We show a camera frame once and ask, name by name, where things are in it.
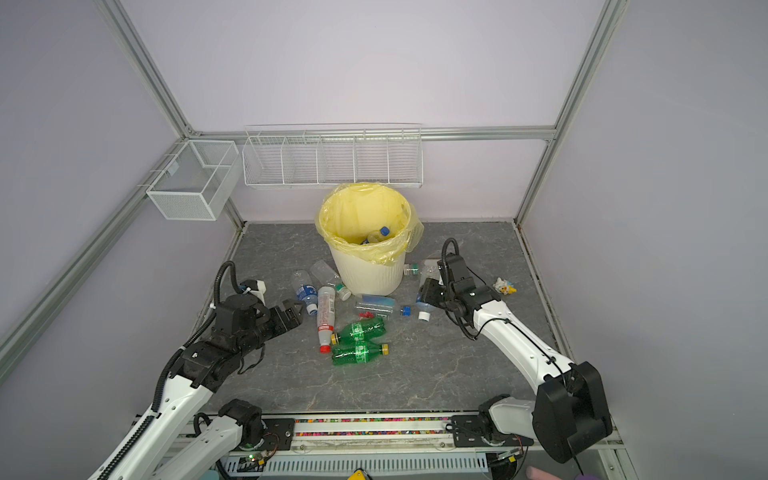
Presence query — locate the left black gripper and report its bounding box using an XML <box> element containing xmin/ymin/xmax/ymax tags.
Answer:
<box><xmin>237</xmin><ymin>298</ymin><xmax>306</xmax><ymax>357</ymax></box>

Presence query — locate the blue label water bottle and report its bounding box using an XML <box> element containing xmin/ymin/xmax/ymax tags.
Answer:
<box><xmin>415</xmin><ymin>301</ymin><xmax>435</xmax><ymax>322</ymax></box>

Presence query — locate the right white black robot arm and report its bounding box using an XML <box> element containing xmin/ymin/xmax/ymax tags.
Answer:
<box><xmin>420</xmin><ymin>238</ymin><xmax>613</xmax><ymax>463</ymax></box>

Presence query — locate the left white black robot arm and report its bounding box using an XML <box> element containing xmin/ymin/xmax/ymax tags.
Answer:
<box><xmin>92</xmin><ymin>261</ymin><xmax>302</xmax><ymax>479</ymax></box>

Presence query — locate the cream plastic waste bin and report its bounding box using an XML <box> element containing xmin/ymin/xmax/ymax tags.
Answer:
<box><xmin>329</xmin><ymin>243</ymin><xmax>406</xmax><ymax>296</ymax></box>

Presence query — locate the yellow plastic bin liner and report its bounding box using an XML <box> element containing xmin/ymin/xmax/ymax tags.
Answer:
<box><xmin>315</xmin><ymin>183</ymin><xmax>424</xmax><ymax>253</ymax></box>

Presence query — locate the small clear plastic box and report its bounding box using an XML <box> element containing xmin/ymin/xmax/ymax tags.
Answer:
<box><xmin>420</xmin><ymin>258</ymin><xmax>441</xmax><ymax>281</ymax></box>

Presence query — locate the small yellow white toy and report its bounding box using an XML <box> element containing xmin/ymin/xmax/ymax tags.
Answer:
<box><xmin>493</xmin><ymin>277</ymin><xmax>517</xmax><ymax>296</ymax></box>

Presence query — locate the clear bottle blue label white cap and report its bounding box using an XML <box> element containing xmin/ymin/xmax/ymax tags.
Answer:
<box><xmin>291</xmin><ymin>270</ymin><xmax>318</xmax><ymax>316</ymax></box>

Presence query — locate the white bottle red cap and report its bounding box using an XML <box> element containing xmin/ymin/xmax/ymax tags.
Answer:
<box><xmin>316</xmin><ymin>286</ymin><xmax>336</xmax><ymax>354</ymax></box>

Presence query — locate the clear bottle green collar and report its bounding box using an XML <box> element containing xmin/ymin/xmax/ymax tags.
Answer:
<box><xmin>310</xmin><ymin>260</ymin><xmax>352</xmax><ymax>301</ymax></box>

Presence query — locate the clear bottle blue tint red cap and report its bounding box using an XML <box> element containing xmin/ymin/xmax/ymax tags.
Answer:
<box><xmin>355</xmin><ymin>295</ymin><xmax>413</xmax><ymax>318</ymax></box>

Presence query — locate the upper green soda bottle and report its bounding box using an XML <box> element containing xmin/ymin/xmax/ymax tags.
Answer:
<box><xmin>331</xmin><ymin>317</ymin><xmax>386</xmax><ymax>345</ymax></box>

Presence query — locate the green soda bottle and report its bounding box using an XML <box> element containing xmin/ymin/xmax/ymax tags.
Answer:
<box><xmin>331</xmin><ymin>342</ymin><xmax>390</xmax><ymax>366</ymax></box>
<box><xmin>331</xmin><ymin>317</ymin><xmax>386</xmax><ymax>345</ymax></box>

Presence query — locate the lower green soda bottle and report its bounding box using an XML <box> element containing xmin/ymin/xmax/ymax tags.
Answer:
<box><xmin>331</xmin><ymin>342</ymin><xmax>390</xmax><ymax>366</ymax></box>

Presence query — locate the white mesh box basket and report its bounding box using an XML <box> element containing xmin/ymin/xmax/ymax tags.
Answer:
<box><xmin>147</xmin><ymin>140</ymin><xmax>243</xmax><ymax>221</ymax></box>

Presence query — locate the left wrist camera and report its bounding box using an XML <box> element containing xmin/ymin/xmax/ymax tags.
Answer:
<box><xmin>241</xmin><ymin>279</ymin><xmax>266</xmax><ymax>303</ymax></box>

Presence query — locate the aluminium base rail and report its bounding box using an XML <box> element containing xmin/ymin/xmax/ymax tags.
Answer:
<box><xmin>116</xmin><ymin>409</ymin><xmax>625</xmax><ymax>460</ymax></box>

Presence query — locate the long white wire basket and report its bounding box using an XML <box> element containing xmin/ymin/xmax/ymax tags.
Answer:
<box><xmin>241</xmin><ymin>123</ymin><xmax>424</xmax><ymax>189</ymax></box>

